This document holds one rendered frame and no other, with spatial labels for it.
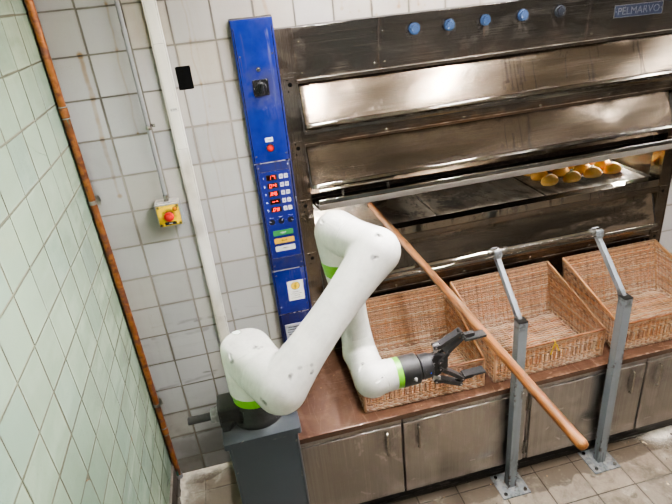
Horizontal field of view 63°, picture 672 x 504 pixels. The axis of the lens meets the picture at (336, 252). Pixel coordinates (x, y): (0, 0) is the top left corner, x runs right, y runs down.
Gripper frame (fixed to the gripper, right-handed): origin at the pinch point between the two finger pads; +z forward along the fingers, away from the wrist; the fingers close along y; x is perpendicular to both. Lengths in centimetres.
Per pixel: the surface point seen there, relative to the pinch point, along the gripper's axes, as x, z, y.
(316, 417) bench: -56, -46, 62
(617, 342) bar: -39, 86, 46
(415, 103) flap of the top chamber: -98, 20, -55
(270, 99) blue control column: -98, -41, -65
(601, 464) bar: -37, 87, 119
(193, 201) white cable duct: -100, -79, -29
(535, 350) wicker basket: -50, 54, 49
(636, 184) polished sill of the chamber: -98, 138, 2
